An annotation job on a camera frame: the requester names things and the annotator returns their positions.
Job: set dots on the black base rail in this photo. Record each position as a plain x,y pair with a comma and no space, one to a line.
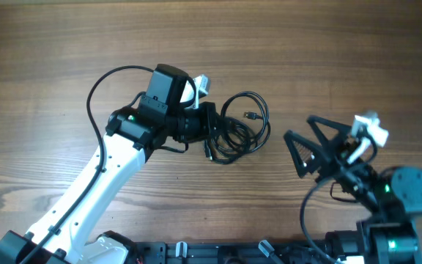
262,252

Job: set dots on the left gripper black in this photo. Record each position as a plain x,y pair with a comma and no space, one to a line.
207,111

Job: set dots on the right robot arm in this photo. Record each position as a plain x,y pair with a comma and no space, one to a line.
394,199

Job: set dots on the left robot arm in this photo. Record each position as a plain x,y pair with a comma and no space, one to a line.
169,108

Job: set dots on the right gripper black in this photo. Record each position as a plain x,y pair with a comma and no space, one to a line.
337,155

